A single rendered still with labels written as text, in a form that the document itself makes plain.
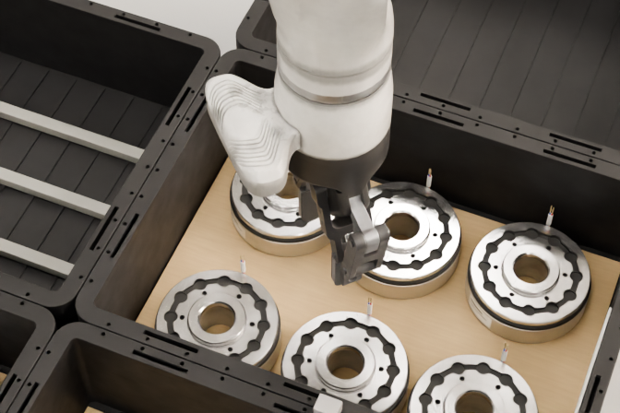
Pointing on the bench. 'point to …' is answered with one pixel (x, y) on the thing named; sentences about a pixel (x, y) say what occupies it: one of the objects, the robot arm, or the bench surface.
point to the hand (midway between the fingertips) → (329, 235)
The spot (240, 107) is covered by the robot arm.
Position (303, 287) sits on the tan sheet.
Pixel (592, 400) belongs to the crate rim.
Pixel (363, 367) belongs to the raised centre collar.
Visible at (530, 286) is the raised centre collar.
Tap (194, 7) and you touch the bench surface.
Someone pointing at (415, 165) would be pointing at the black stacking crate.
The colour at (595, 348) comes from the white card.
